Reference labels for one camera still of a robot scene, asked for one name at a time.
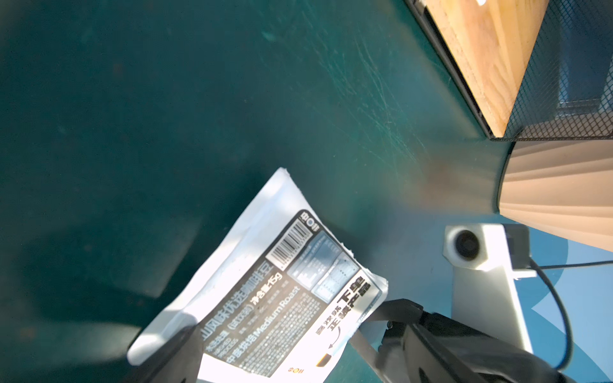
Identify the two-tier wooden wire shelf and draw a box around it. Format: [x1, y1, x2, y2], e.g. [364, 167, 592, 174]
[407, 1, 612, 141]

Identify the flower pot with white flowers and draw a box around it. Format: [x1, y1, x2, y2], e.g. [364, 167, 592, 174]
[498, 140, 612, 251]

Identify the grey coffee bag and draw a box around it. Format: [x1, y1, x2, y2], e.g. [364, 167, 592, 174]
[127, 169, 389, 382]

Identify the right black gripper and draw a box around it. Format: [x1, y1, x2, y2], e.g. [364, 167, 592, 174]
[350, 298, 574, 382]

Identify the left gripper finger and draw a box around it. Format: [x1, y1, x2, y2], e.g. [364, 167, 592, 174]
[122, 326, 204, 383]

